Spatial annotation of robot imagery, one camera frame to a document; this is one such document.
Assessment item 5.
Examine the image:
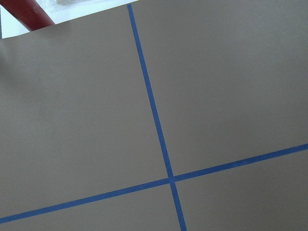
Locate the red cylinder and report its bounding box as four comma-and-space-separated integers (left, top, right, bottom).
0, 0, 55, 31

